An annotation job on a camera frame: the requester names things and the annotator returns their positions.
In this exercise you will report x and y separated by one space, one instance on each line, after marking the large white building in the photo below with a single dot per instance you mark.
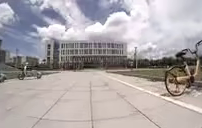
89 53

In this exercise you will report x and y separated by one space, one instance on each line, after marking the row of trees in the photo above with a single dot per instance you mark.
169 61

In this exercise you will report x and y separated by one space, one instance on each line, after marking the parked scooter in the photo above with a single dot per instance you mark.
29 74

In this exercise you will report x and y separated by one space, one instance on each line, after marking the low distant buildings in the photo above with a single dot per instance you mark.
25 61

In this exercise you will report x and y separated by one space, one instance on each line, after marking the yellow bicycle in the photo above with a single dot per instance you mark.
184 75

